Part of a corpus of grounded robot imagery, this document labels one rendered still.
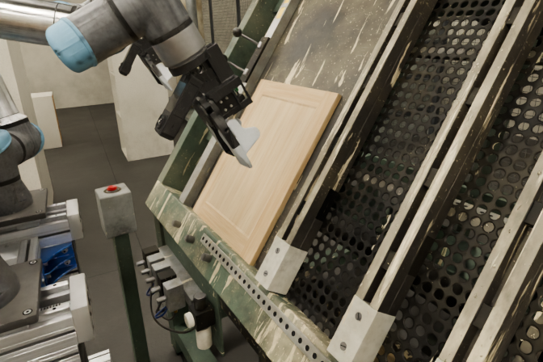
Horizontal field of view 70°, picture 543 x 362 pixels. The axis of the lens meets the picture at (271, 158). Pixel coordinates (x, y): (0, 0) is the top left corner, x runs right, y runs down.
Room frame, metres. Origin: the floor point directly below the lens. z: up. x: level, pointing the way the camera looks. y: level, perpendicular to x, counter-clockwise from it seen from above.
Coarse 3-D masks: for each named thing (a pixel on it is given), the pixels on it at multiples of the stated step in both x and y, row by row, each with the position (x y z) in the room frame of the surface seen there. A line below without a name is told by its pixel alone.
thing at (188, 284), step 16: (144, 256) 1.26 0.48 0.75; (160, 256) 1.23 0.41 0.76; (176, 256) 1.26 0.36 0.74; (144, 272) 1.19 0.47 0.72; (160, 272) 1.13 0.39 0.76; (176, 272) 1.16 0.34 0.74; (192, 272) 1.12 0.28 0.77; (160, 288) 1.10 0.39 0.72; (176, 288) 1.05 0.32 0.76; (192, 288) 1.07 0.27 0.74; (208, 288) 1.00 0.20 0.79; (160, 304) 1.16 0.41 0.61; (176, 304) 1.05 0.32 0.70; (192, 304) 0.98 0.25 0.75; (208, 304) 0.98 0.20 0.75; (192, 320) 0.94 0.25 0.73; (208, 320) 0.95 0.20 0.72; (208, 336) 0.95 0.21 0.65; (224, 352) 0.96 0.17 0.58
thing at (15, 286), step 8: (0, 256) 0.69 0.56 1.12; (0, 264) 0.68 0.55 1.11; (0, 272) 0.66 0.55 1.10; (8, 272) 0.68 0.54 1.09; (0, 280) 0.65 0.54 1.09; (8, 280) 0.67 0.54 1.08; (16, 280) 0.69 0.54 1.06; (0, 288) 0.65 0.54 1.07; (8, 288) 0.66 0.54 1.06; (16, 288) 0.68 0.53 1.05; (0, 296) 0.64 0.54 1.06; (8, 296) 0.65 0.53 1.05; (0, 304) 0.63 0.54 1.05
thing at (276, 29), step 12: (300, 0) 1.68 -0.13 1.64; (288, 12) 1.65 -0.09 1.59; (276, 24) 1.62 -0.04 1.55; (276, 36) 1.61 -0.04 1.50; (264, 60) 1.58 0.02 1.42; (252, 72) 1.55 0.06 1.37; (252, 84) 1.55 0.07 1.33; (216, 144) 1.46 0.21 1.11; (204, 156) 1.45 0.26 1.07; (216, 156) 1.45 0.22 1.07; (204, 168) 1.43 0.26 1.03; (192, 180) 1.42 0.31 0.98; (204, 180) 1.42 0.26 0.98; (192, 192) 1.40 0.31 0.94
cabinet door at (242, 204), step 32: (256, 96) 1.47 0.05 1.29; (288, 96) 1.32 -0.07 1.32; (320, 96) 1.20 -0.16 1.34; (288, 128) 1.22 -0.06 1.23; (320, 128) 1.11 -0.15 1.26; (224, 160) 1.38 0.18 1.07; (256, 160) 1.24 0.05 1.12; (288, 160) 1.13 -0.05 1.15; (224, 192) 1.27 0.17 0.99; (256, 192) 1.14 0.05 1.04; (288, 192) 1.05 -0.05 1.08; (224, 224) 1.16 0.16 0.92; (256, 224) 1.05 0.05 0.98; (256, 256) 0.99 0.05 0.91
